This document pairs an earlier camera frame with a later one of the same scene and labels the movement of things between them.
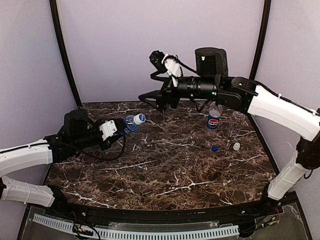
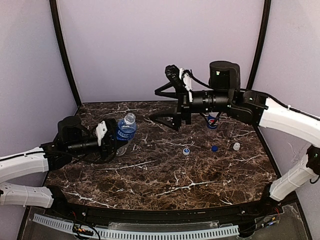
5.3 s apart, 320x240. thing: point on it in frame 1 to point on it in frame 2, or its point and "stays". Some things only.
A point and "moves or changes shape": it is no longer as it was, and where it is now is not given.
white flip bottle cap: [236, 146] stays
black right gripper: [167, 97] to [183, 110]
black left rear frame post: [55, 12] stays
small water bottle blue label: [131, 122] moves or changes shape
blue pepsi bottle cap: [214, 148] stays
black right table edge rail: [275, 168] stays
